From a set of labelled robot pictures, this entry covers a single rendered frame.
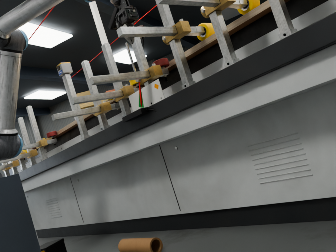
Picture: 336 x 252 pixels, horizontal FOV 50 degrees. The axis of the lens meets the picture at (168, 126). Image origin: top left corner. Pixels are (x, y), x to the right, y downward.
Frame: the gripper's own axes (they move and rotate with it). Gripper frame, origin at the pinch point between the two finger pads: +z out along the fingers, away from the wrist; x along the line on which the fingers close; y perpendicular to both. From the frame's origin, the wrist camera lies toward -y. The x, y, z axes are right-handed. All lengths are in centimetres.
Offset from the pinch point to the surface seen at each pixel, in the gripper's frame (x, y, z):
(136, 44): 6.4, -3.7, -0.5
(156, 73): 6.3, 3.6, 17.6
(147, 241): -5, -28, 93
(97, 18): 103, -161, -96
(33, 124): 7, -154, 0
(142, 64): 6.1, -4.1, 9.9
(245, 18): 22, 48, 12
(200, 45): 22.0, 21.0, 12.0
